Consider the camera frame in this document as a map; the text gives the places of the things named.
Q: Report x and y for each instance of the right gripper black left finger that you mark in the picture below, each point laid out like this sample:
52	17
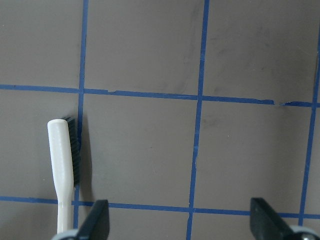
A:
97	224

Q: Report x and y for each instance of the white brush black bristles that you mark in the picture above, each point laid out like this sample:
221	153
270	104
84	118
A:
65	165

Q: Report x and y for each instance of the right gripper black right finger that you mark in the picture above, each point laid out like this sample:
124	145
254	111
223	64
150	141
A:
266	224

